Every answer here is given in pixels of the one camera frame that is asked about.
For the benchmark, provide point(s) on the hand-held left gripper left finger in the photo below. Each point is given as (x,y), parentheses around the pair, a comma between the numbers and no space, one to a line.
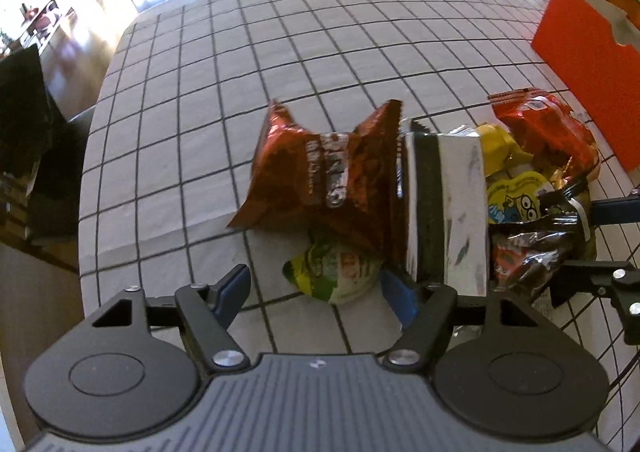
(235,291)

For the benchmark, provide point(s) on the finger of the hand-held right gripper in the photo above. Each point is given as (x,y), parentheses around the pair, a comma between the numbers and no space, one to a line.
(610,282)
(615,211)

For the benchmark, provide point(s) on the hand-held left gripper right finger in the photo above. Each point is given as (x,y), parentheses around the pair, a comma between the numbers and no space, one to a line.
(400,299)

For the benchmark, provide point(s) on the green snack packet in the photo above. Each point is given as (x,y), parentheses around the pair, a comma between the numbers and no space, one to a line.
(332,277)

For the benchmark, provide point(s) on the dark brown glossy snack packet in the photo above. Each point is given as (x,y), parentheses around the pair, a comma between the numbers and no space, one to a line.
(530,247)

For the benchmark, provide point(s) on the yellow cartoon snack packet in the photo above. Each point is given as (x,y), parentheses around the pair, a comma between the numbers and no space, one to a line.
(517,199)

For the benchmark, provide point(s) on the bright red snack bag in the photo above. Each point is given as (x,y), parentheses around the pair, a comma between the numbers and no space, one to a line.
(545,131)

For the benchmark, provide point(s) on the silver dark-edged snack packet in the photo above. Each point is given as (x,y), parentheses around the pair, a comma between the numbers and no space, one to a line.
(462,212)

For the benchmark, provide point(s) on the plain yellow snack wrapper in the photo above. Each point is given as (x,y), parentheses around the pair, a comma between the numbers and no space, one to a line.
(500,144)

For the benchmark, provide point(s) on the red-brown foil snack bag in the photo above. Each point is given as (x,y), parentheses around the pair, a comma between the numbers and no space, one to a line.
(320,182)

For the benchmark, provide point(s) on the orange-red cardboard box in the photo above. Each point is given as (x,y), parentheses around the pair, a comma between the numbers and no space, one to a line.
(590,61)

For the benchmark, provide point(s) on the white grid tablecloth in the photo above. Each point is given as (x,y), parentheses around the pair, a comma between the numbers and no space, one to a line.
(260,51)

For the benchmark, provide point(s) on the black cabinet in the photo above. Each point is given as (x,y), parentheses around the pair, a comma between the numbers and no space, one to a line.
(30,141)

